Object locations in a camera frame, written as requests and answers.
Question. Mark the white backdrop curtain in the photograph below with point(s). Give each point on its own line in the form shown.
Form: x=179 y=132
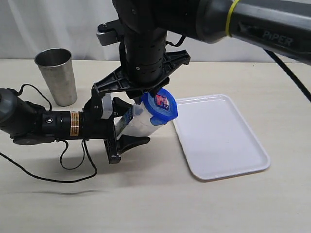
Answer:
x=28 y=27

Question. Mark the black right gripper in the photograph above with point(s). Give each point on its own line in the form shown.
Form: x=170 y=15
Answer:
x=145 y=64

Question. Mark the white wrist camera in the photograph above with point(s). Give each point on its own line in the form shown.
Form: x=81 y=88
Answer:
x=107 y=106

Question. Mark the stainless steel cup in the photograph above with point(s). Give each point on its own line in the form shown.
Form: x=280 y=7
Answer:
x=55 y=65

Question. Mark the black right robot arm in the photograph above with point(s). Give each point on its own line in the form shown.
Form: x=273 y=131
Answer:
x=280 y=26

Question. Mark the white plastic tray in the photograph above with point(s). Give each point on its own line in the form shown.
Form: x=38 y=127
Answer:
x=216 y=140

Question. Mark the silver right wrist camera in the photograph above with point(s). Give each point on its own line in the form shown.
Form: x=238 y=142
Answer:
x=110 y=33

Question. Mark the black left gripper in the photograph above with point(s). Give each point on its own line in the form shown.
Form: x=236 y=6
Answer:
x=94 y=127

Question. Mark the blue container lid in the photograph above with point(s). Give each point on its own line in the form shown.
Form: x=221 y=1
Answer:
x=162 y=107

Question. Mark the clear plastic container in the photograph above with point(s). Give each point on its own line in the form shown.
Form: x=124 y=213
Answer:
x=138 y=122

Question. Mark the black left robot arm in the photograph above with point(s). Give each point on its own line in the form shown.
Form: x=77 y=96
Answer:
x=31 y=124

